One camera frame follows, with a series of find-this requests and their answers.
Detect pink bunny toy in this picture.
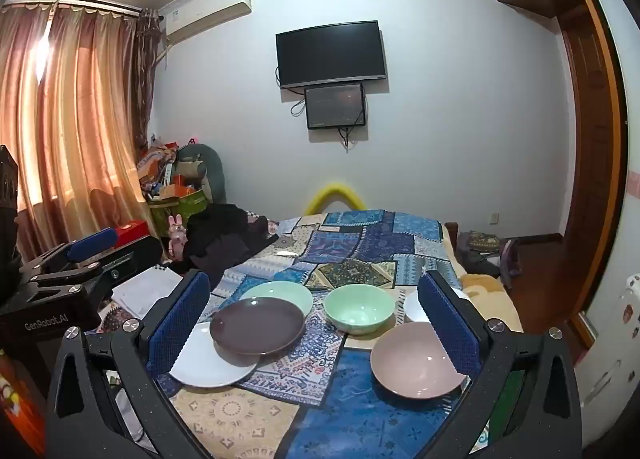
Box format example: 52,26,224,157
167,214,188,257

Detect green bowl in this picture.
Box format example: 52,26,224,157
323,284,397,336

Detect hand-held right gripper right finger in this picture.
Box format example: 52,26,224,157
417,270,583,459

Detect white air conditioner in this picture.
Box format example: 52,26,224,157
159,0,252,42

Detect white door pink heart decals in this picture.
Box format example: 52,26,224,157
575,0,640,290

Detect yellow plush blanket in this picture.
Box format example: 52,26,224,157
440,224,526,335

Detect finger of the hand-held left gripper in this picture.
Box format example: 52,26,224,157
20,228,118,281
25,235,165,300

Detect black clothes pile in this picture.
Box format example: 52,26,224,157
182,204,280,280

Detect white plate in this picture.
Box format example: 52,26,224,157
169,321,261,388

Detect orange window curtain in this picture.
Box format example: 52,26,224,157
0,4,151,260

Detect white paper notebook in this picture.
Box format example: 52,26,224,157
111,264,183,320

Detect brown plate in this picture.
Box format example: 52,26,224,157
209,297,306,356

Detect blue patchwork printed blanket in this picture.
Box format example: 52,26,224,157
100,209,501,459

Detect black wall television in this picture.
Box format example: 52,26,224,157
275,21,389,90

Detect dark bag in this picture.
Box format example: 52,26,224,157
457,230,503,275

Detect red box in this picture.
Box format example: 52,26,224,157
116,220,151,245

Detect grey cushion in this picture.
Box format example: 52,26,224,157
177,143,227,204

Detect pile of colourful clutter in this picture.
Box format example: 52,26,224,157
137,136,201,200

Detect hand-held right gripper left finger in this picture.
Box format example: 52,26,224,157
44,270,211,459

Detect brown patterned curtain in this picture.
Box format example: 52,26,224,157
134,9,167,152

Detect small black wall monitor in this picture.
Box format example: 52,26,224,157
304,82,367,130

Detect wooden door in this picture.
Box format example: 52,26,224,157
555,0,628,330

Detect green box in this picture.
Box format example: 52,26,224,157
148,189,211,237

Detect pink bowl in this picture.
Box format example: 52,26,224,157
370,321,468,399

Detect pale green plate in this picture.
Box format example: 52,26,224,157
239,281,314,320

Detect white suitcase with stickers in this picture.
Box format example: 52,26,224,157
575,273,640,445

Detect white bowl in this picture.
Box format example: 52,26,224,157
403,289,436,324

